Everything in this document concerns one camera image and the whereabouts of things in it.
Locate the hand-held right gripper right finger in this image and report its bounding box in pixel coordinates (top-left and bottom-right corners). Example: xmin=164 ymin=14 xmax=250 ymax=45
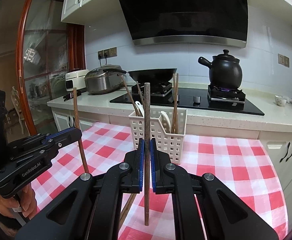
xmin=150 ymin=137 xmax=279 ymax=240

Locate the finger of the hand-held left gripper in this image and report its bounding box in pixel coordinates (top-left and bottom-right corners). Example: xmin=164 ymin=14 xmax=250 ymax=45
xmin=7 ymin=127 xmax=83 ymax=153
xmin=10 ymin=141 xmax=79 ymax=168

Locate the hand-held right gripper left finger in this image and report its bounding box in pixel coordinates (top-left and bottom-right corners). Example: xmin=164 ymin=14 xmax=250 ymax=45
xmin=15 ymin=138 xmax=145 ymax=240

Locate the brown wooden chopstick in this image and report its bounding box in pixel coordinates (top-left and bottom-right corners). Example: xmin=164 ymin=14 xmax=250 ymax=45
xmin=72 ymin=87 xmax=90 ymax=174
xmin=136 ymin=81 xmax=146 ymax=107
xmin=171 ymin=73 xmax=177 ymax=133
xmin=143 ymin=83 xmax=151 ymax=226
xmin=118 ymin=194 xmax=136 ymax=224
xmin=174 ymin=73 xmax=179 ymax=133
xmin=121 ymin=76 xmax=140 ymax=117

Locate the white plastic utensil basket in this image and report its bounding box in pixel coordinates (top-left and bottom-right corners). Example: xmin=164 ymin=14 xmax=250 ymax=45
xmin=128 ymin=106 xmax=187 ymax=165

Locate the person's left hand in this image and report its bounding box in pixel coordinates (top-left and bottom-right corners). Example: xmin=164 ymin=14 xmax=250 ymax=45
xmin=0 ymin=183 xmax=38 ymax=222

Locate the white lower cabinet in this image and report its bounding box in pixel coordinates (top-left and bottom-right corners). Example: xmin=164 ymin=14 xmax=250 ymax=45
xmin=51 ymin=106 xmax=111 ymax=133
xmin=258 ymin=131 xmax=292 ymax=205

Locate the dark patterned pouch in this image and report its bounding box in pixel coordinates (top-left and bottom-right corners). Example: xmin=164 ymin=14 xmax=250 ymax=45
xmin=63 ymin=92 xmax=83 ymax=102

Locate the white spoon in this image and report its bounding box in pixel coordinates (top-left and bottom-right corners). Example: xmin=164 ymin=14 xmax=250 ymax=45
xmin=160 ymin=111 xmax=172 ymax=133
xmin=135 ymin=101 xmax=145 ymax=117

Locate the small white kitchen appliance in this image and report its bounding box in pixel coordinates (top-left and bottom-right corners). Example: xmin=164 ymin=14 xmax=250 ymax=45
xmin=65 ymin=69 xmax=89 ymax=92

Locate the silver rice cooker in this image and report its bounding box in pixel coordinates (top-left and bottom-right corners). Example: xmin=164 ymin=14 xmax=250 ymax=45
xmin=84 ymin=65 xmax=126 ymax=95

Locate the ornate cream chair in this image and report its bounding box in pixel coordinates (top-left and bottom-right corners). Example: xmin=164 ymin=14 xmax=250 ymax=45
xmin=11 ymin=86 xmax=26 ymax=134

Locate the red white checkered tablecloth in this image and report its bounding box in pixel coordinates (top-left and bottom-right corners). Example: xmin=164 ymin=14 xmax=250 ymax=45
xmin=30 ymin=121 xmax=290 ymax=240

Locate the black glass gas stove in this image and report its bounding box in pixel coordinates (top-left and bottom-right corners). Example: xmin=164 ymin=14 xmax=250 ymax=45
xmin=109 ymin=81 xmax=265 ymax=117

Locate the red-brown wooden glass door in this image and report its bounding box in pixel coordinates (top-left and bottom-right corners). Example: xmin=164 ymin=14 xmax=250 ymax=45
xmin=16 ymin=0 xmax=86 ymax=134

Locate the black wok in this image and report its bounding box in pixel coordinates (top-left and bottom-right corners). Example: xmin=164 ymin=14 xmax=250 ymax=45
xmin=103 ymin=68 xmax=178 ymax=83

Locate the black clay pot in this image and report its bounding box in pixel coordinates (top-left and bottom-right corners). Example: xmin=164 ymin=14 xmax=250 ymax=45
xmin=198 ymin=49 xmax=243 ymax=88

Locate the small white cup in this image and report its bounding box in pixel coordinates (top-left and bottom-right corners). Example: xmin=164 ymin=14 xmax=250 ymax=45
xmin=274 ymin=95 xmax=287 ymax=107

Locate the black range hood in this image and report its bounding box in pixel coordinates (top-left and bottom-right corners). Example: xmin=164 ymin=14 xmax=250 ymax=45
xmin=111 ymin=0 xmax=249 ymax=48

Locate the gold wall socket panel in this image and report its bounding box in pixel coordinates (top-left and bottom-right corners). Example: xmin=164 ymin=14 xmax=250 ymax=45
xmin=98 ymin=47 xmax=118 ymax=58

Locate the single gold wall socket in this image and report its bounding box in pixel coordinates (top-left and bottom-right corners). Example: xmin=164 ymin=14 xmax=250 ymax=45
xmin=278 ymin=53 xmax=290 ymax=68

